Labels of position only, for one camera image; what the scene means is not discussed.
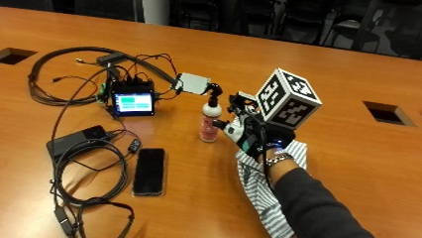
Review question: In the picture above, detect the coiled black cable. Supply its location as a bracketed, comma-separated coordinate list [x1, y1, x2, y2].
[50, 130, 137, 238]

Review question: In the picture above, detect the pink spray bottle black trigger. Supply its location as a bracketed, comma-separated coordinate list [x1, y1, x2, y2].
[198, 82, 223, 144]

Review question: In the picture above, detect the black office chair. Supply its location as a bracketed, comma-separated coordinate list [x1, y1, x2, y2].
[322, 0, 422, 60]

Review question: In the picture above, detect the silver flat drive box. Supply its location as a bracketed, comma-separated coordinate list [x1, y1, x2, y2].
[174, 71, 211, 96]

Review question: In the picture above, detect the black adapter box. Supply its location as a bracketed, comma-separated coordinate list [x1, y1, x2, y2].
[94, 52, 127, 66]

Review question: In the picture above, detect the silver wrist bracelet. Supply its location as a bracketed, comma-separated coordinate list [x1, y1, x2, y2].
[263, 152, 294, 167]

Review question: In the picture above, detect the black power bank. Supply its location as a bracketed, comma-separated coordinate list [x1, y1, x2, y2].
[45, 124, 109, 159]

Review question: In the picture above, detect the black smartphone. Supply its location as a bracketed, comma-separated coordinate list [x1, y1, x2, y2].
[130, 147, 167, 197]

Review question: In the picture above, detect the white cube of black markers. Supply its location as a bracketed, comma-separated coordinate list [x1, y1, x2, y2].
[254, 67, 323, 131]

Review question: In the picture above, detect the black inline cable switch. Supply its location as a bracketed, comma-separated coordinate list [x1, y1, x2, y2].
[126, 138, 142, 154]

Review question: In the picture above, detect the black cable connector plug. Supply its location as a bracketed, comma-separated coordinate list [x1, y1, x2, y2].
[51, 205, 75, 237]

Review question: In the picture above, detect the small black computer with touchscreen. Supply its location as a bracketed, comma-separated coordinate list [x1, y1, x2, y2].
[101, 78, 157, 118]

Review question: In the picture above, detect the thick black cable loop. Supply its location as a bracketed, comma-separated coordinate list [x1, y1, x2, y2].
[26, 46, 179, 107]

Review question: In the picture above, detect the grey white striped cloth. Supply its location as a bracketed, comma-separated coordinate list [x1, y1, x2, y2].
[234, 140, 308, 238]

